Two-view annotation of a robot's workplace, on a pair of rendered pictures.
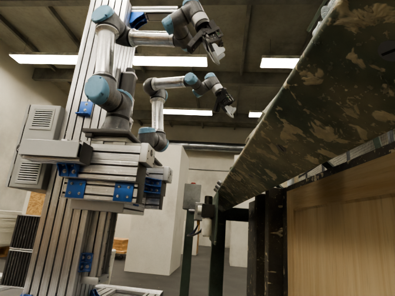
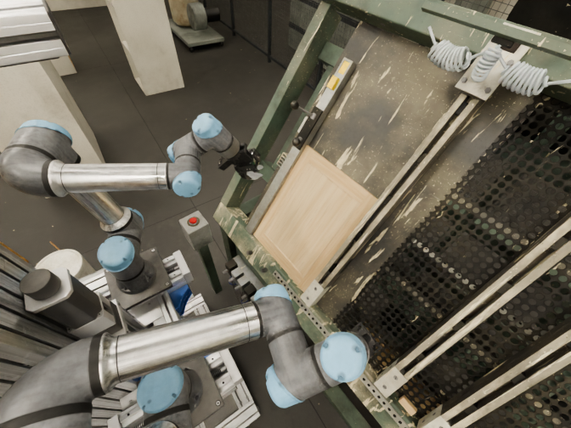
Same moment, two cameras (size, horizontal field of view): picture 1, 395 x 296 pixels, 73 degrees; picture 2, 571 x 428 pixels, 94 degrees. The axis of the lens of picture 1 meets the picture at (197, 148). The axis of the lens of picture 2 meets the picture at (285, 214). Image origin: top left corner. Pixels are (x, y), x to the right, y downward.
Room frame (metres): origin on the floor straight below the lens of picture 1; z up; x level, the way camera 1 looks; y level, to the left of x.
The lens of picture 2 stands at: (1.02, 0.24, 2.14)
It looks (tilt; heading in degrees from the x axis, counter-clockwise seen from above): 52 degrees down; 315
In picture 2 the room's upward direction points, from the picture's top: 5 degrees clockwise
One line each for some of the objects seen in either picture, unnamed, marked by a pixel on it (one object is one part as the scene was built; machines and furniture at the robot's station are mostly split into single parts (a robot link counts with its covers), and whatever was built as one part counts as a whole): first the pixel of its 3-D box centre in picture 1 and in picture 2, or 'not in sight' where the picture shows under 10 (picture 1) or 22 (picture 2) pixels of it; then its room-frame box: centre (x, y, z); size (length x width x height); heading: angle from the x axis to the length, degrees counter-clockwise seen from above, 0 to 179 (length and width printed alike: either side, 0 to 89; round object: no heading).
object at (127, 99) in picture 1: (119, 105); (165, 391); (1.27, 0.42, 1.20); 0.13 x 0.12 x 0.14; 160
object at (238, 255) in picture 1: (246, 209); (134, 2); (5.43, -1.07, 1.03); 0.60 x 0.58 x 2.05; 174
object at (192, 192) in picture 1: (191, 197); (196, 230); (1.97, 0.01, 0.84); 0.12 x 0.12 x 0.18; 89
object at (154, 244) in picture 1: (161, 207); (15, 84); (4.25, 0.47, 0.88); 0.90 x 0.60 x 1.75; 174
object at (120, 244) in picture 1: (116, 247); not in sight; (5.10, 1.28, 0.15); 0.61 x 0.51 x 0.31; 174
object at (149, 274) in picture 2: not in sight; (132, 272); (1.77, 0.36, 1.09); 0.15 x 0.15 x 0.10
